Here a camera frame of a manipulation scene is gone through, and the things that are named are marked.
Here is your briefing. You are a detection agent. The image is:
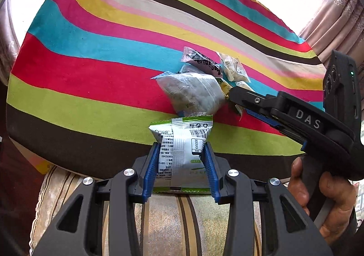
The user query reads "striped beige towel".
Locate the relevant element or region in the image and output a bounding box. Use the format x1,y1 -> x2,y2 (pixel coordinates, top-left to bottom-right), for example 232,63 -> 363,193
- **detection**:
105,182 -> 263,256

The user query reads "sheer patterned curtain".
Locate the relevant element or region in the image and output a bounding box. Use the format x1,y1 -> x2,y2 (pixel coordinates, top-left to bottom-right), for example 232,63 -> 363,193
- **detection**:
0,0 -> 21,86

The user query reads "yellow snack packet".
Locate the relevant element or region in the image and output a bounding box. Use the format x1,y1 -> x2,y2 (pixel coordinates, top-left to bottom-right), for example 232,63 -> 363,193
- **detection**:
217,78 -> 243,116

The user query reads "person's right hand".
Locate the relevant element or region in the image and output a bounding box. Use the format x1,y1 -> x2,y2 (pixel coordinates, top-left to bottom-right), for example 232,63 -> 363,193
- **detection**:
287,156 -> 359,245

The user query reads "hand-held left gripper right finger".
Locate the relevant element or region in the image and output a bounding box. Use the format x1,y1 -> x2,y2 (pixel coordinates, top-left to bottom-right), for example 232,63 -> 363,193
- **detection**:
203,142 -> 333,256

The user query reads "green white snack packet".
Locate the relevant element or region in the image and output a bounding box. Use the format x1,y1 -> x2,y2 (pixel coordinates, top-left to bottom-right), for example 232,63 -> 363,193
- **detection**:
149,115 -> 214,194

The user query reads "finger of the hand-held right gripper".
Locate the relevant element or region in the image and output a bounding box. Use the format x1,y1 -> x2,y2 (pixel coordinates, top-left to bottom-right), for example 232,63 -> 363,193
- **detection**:
246,108 -> 309,152
228,86 -> 279,118

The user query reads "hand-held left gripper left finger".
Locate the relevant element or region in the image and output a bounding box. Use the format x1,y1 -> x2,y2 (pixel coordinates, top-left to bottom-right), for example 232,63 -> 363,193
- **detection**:
33,142 -> 161,256

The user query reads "brown curtain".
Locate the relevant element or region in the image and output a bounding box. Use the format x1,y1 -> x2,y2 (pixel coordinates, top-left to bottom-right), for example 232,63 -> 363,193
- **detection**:
297,0 -> 364,60

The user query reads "pink packet dark print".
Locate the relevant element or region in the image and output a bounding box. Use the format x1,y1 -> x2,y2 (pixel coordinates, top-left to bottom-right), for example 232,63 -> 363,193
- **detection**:
182,46 -> 224,77

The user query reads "multicolour striped cloth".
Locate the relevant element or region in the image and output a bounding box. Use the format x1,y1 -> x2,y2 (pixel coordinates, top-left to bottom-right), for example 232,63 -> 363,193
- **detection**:
6,0 -> 327,173

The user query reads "small clear pale snack packet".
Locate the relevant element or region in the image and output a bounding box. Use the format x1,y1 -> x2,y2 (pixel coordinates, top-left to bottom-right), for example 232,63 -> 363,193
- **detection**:
216,52 -> 251,86

